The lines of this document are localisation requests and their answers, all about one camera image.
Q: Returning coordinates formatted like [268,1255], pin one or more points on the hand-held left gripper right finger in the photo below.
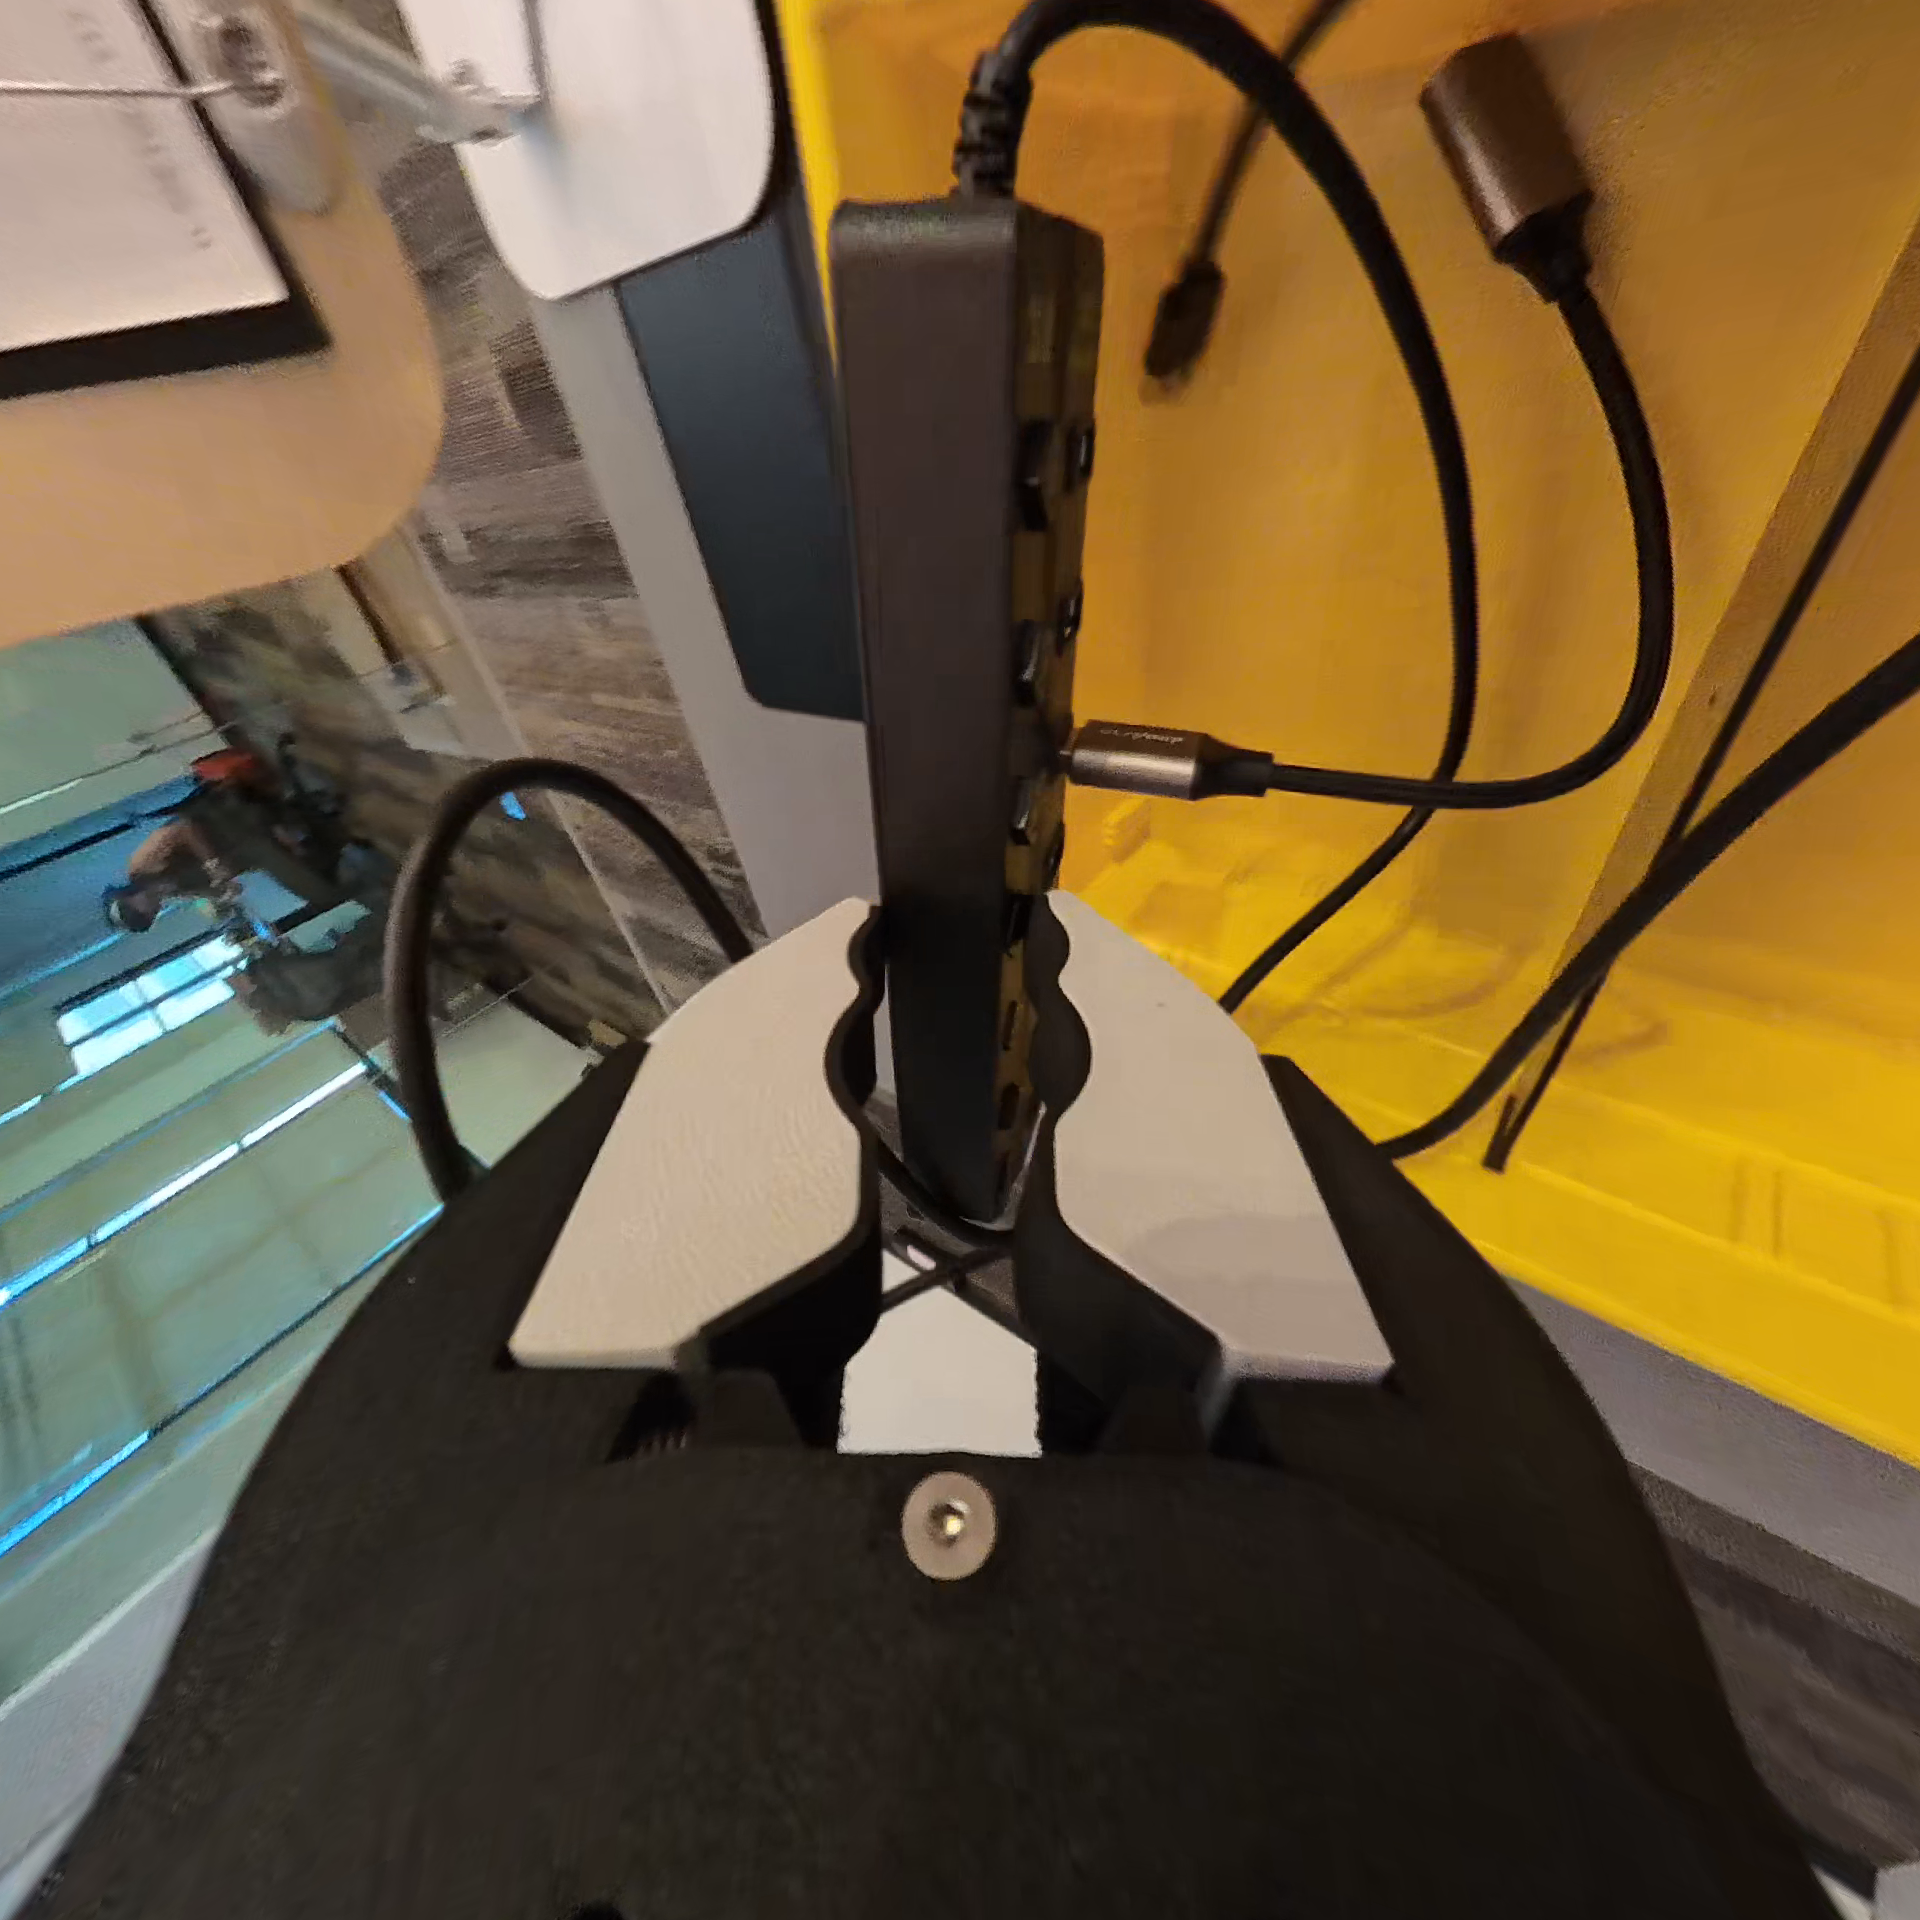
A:
[1214,1214]

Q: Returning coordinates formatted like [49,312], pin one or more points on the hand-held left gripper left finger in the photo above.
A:
[704,1201]

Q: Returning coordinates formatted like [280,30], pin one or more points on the yellow plastic bin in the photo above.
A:
[1320,599]

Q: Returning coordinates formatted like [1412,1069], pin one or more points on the long black usb hub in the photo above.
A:
[931,599]

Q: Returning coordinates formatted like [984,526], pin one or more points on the wooden document board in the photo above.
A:
[224,480]

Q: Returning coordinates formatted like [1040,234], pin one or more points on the white document stand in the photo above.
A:
[628,150]

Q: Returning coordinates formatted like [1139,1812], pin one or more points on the printed instruction sheet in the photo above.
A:
[105,225]

